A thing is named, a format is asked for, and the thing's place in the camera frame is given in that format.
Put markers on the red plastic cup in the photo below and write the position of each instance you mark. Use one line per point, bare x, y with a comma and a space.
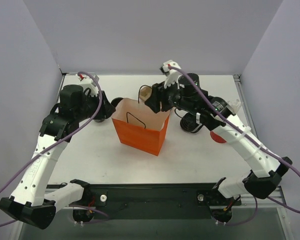
217, 138

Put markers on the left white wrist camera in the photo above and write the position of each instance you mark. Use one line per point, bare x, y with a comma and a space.
89, 86

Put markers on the orange paper bag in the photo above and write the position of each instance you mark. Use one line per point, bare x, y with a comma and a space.
139, 127

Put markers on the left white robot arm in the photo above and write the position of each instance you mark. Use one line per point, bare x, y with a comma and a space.
29, 202

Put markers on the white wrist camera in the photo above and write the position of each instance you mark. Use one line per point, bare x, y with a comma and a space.
170, 74
89, 86

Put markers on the stack of black lids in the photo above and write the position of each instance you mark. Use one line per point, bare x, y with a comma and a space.
188, 124

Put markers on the brown cardboard cup carrier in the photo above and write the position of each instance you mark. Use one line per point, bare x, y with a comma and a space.
144, 93

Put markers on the black paper coffee cup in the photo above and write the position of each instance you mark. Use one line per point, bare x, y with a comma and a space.
99, 120

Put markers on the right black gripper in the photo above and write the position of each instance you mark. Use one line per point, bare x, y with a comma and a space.
157, 97

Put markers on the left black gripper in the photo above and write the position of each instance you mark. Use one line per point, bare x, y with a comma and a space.
106, 107

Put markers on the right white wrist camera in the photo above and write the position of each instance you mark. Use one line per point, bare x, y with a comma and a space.
170, 74

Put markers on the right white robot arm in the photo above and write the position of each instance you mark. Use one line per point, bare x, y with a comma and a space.
214, 113

